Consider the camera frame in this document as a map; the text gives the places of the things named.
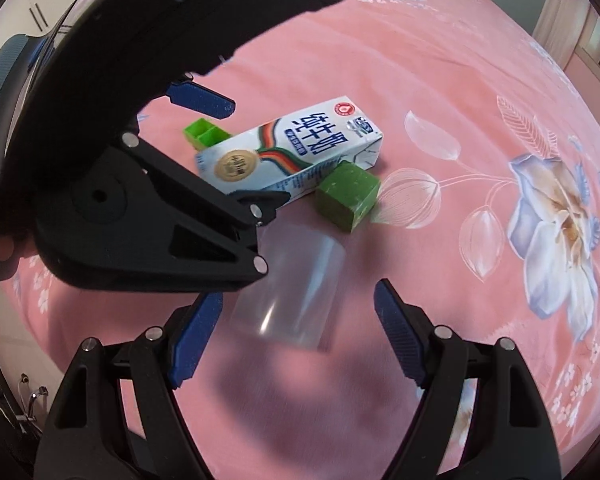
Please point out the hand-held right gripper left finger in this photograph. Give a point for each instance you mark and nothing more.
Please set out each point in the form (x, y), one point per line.
(195, 342)

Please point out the clear plastic cup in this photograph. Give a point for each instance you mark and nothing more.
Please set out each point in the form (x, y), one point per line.
(292, 285)

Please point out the white wardrobe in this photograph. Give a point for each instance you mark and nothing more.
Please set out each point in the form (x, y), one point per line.
(22, 20)

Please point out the white milk carton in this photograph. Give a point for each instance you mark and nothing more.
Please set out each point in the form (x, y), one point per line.
(300, 147)

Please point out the pale curtain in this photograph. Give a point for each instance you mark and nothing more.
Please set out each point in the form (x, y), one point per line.
(565, 15)

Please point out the green cube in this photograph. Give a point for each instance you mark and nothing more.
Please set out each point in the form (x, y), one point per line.
(347, 195)

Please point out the small green open box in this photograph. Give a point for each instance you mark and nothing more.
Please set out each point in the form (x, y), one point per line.
(205, 132)

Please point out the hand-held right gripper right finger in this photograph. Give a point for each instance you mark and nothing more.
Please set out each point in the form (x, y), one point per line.
(397, 332)

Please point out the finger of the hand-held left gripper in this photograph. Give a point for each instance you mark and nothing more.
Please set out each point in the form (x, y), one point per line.
(205, 101)
(200, 200)

